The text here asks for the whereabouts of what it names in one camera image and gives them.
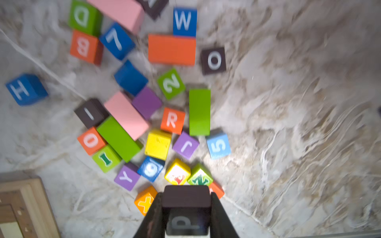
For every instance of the light blue 5 block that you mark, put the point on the light blue 5 block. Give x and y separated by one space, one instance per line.
218 145

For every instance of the blue 7 block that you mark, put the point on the blue 7 block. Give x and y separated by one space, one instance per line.
117 41

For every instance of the blue H block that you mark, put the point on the blue H block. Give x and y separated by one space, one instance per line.
27 89

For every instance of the orange R block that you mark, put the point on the orange R block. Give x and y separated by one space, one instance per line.
173 121

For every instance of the orange X block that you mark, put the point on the orange X block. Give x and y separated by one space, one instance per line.
145 199

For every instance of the plain purple block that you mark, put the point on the plain purple block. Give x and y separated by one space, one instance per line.
147 103

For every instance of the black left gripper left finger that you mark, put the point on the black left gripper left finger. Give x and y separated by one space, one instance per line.
152 225

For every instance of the purple Y block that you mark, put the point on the purple Y block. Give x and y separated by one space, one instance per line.
128 176

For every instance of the dark brown K block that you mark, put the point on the dark brown K block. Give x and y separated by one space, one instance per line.
153 8

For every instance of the plain yellow block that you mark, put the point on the plain yellow block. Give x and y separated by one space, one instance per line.
158 144

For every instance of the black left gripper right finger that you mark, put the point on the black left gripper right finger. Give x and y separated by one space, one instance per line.
220 224

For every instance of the dark brown I block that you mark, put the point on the dark brown I block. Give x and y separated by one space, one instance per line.
92 113

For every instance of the green I block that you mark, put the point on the green I block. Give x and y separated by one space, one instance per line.
106 158

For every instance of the green D block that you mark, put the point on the green D block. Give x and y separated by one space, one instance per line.
85 18

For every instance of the long green block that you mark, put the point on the long green block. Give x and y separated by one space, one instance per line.
199 112
119 139

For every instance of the blue W block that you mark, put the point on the blue W block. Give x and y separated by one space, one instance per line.
184 22

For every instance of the orange A block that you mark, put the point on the orange A block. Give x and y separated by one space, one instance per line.
217 189

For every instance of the long green block left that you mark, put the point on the long green block left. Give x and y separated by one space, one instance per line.
119 139

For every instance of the dark brown P block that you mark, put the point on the dark brown P block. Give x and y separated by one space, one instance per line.
186 210

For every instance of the green 2 block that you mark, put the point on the green 2 block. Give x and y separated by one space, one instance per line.
171 84

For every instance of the wooden chessboard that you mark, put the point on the wooden chessboard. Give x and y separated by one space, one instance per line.
25 208

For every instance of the yellow E block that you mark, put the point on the yellow E block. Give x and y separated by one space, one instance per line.
178 172

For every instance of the orange 0 block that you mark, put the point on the orange 0 block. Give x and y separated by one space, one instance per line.
91 141

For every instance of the plain blue block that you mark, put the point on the plain blue block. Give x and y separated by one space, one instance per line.
130 79

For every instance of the blue 9 block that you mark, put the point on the blue 9 block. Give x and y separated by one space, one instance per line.
151 168

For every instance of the long orange block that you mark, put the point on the long orange block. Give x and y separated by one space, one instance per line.
169 49

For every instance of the green N block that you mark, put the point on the green N block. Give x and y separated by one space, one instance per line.
200 175

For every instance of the dark brown O block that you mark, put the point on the dark brown O block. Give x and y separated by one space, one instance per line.
213 60

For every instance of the long pink block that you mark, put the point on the long pink block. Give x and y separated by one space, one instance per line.
128 13
121 108

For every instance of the orange B block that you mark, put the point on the orange B block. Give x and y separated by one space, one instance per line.
86 47

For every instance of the purple J block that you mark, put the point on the purple J block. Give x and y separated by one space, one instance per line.
185 145

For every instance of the long green block right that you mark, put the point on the long green block right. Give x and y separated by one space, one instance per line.
199 112

